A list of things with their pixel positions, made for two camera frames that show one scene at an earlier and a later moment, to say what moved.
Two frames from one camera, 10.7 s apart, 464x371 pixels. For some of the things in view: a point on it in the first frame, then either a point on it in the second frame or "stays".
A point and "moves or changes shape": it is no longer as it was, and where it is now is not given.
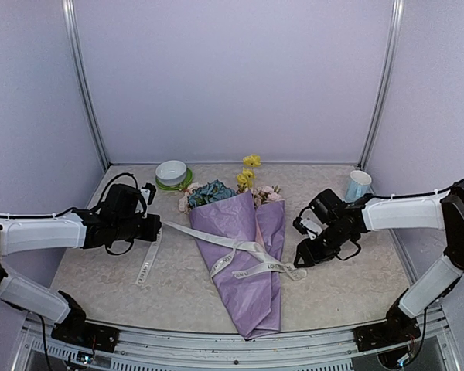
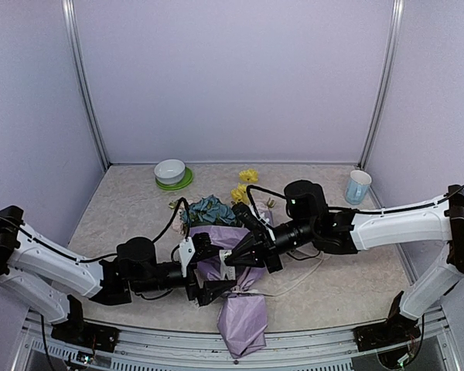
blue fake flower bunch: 210,192 -> 210,209
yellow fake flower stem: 247,178 -> 240,194
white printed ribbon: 291,271 moves or changes shape
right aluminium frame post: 397,14 stays
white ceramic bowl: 170,172 stays
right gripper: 306,249 -> 264,253
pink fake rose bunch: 183,203 -> 178,226
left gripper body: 149,233 -> 192,283
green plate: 183,185 stays
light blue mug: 357,186 stays
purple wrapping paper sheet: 255,300 moves or changes shape
